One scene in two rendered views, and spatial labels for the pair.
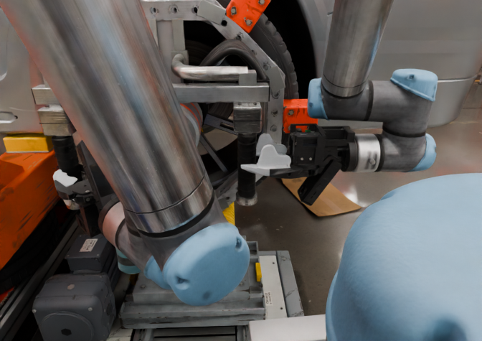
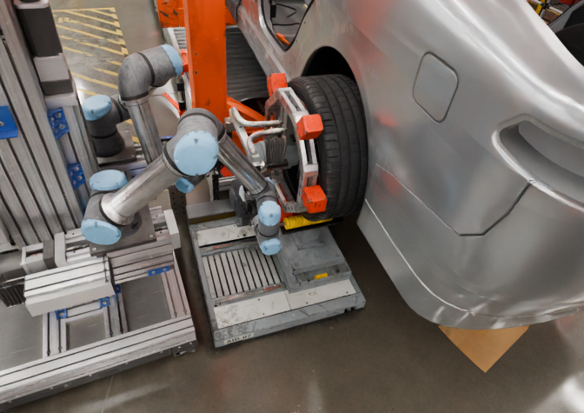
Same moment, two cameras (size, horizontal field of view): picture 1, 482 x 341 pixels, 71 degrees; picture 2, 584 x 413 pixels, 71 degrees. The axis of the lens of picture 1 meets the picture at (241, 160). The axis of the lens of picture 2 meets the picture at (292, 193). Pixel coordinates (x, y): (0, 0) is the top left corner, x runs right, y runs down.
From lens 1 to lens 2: 1.55 m
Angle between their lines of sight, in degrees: 58
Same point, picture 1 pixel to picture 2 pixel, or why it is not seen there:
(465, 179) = (120, 176)
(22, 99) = not seen: hidden behind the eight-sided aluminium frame
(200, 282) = not seen: hidden behind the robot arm
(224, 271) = not seen: hidden behind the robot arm
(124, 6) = (139, 129)
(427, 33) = (414, 229)
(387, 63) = (392, 225)
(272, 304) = (308, 296)
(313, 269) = (365, 329)
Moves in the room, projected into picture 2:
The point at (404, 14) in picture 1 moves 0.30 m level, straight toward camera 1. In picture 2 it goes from (406, 203) to (315, 189)
